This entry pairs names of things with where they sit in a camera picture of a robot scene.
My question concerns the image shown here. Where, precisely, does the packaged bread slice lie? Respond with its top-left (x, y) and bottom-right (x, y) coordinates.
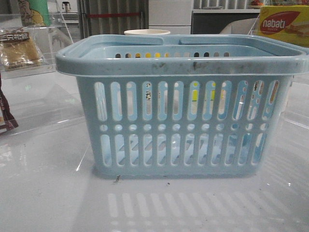
top-left (0, 28), bottom-right (45, 71)

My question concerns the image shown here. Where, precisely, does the light blue plastic basket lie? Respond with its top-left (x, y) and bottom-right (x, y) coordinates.
top-left (56, 34), bottom-right (309, 178)

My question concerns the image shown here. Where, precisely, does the white cabinet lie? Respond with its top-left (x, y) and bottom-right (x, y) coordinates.
top-left (148, 0), bottom-right (194, 34)

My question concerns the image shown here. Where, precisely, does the clear acrylic display shelf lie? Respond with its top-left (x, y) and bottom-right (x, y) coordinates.
top-left (0, 0), bottom-right (82, 130)

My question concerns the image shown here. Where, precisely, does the grey armchair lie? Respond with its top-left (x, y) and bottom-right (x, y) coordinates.
top-left (220, 18), bottom-right (257, 34)

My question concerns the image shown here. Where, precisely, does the red snack packet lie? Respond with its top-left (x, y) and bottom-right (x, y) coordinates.
top-left (0, 81), bottom-right (19, 134)

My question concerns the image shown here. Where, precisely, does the plate of fruit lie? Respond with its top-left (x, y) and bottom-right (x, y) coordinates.
top-left (250, 0), bottom-right (264, 7)

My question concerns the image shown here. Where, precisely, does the green cartoon label bottle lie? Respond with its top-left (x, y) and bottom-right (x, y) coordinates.
top-left (17, 0), bottom-right (51, 27)

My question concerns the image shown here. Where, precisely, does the yellow nabati wafer box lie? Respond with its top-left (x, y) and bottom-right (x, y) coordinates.
top-left (254, 5), bottom-right (309, 47)

